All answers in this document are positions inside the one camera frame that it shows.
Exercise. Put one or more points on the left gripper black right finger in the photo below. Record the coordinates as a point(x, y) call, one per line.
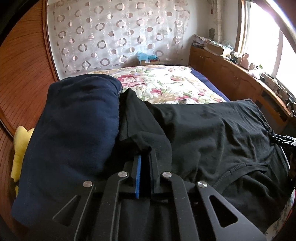
point(188, 211)

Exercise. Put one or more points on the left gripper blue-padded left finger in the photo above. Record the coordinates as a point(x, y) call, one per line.
point(93, 213)

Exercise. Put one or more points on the black printed t-shirt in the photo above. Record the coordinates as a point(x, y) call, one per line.
point(229, 145)

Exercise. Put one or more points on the long wooden side cabinet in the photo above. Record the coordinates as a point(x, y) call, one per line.
point(236, 84)

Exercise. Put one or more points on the folded navy blue garment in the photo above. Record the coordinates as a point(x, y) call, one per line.
point(72, 139)

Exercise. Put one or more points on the blue floral white sheet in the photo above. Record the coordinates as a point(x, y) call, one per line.
point(275, 228)

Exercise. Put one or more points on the pink bottle on cabinet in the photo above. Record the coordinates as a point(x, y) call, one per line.
point(244, 61)

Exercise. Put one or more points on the yellow plush toy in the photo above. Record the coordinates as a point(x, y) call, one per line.
point(21, 141)

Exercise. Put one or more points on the floral pink bed blanket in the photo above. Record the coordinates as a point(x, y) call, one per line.
point(167, 84)

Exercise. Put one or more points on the cardboard box on cabinet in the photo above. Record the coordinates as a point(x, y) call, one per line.
point(218, 49)

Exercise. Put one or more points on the blue tissue box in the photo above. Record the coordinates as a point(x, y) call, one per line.
point(145, 59)

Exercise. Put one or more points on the wooden wardrobe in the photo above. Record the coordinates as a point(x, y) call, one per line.
point(26, 73)

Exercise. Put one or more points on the pink circle-pattern curtain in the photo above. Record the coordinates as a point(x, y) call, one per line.
point(94, 35)

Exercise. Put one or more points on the window with wooden frame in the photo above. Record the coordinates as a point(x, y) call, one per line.
point(266, 44)

